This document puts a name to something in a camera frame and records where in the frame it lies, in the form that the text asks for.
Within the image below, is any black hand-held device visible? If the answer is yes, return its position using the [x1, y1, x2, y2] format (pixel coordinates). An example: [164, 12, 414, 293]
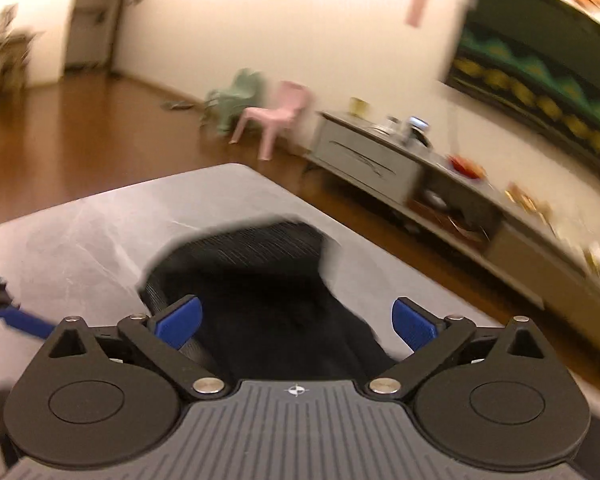
[399, 115, 434, 149]

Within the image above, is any pink plastic chair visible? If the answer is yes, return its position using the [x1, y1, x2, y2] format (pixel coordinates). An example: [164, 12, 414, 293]
[228, 80, 312, 162]

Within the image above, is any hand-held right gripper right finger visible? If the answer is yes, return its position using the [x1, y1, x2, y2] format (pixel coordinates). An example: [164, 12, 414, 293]
[367, 297, 549, 404]

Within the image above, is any wall-mounted television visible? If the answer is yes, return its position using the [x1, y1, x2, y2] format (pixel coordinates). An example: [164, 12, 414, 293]
[439, 0, 600, 187]

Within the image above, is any gold box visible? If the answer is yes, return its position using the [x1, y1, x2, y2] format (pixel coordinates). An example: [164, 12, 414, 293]
[583, 241, 600, 277]

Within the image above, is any grey TV cabinet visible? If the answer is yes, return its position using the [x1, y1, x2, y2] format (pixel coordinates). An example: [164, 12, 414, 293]
[302, 109, 600, 361]

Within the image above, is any wooden door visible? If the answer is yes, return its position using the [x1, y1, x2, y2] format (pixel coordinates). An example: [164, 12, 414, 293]
[64, 0, 132, 75]

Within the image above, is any wooden shelf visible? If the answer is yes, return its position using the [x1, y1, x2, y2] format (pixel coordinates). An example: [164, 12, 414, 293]
[0, 4, 37, 98]

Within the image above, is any green plastic chair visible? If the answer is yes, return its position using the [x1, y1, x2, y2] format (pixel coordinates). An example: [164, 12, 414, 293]
[200, 67, 267, 136]

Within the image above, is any small gold ornament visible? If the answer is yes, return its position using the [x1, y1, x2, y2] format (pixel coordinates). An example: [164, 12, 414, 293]
[504, 184, 539, 212]

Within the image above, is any black garment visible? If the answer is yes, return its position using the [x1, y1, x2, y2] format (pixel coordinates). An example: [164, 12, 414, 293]
[139, 219, 397, 382]

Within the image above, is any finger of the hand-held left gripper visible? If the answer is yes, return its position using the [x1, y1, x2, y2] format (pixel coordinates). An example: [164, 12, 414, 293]
[0, 269, 56, 341]

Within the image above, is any red fruit plate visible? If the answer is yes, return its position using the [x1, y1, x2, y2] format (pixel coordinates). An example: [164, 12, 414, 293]
[446, 152, 487, 179]

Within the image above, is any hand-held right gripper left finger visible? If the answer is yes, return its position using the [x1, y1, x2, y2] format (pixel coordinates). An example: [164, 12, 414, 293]
[47, 295, 231, 402]

